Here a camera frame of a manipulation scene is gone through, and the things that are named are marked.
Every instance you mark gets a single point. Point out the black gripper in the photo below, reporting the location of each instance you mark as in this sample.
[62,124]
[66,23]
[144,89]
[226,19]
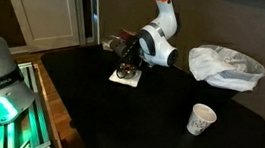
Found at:
[130,58]

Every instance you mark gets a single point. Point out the white paper cup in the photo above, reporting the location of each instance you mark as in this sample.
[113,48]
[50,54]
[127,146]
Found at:
[200,119]

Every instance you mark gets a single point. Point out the white paper napkin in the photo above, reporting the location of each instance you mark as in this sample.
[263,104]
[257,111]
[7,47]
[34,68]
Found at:
[127,80]

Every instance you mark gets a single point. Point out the white door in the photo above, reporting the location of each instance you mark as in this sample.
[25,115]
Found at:
[50,24]

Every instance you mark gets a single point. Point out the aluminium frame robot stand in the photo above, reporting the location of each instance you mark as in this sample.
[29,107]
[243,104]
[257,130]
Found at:
[25,117]

